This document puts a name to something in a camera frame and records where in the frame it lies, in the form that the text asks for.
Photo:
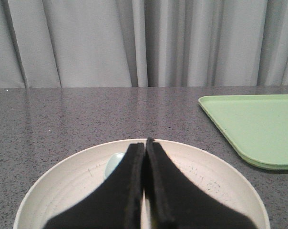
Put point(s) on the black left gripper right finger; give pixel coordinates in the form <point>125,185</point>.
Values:
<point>177,203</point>

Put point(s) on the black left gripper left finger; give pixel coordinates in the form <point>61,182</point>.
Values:
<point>115,204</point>

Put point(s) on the white round plate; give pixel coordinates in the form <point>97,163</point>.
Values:
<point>77,176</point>

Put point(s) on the light blue spoon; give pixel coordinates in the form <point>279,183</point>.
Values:
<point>112,163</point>

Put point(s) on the light green tray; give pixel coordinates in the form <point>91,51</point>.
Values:
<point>256,126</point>

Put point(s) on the grey curtain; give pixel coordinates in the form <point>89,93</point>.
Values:
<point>141,43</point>

